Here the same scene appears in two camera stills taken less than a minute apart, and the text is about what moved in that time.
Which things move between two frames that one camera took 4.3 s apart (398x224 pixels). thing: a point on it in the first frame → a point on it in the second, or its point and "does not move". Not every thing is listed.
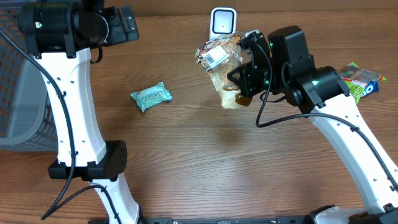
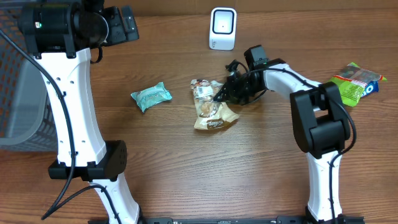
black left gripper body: (117, 30) does not move
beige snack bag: (219, 56) → (210, 114)
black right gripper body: (253, 78) → (244, 86)
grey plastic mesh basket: (27, 116) does not move
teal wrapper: (149, 97) does not move
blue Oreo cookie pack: (372, 87) does not move
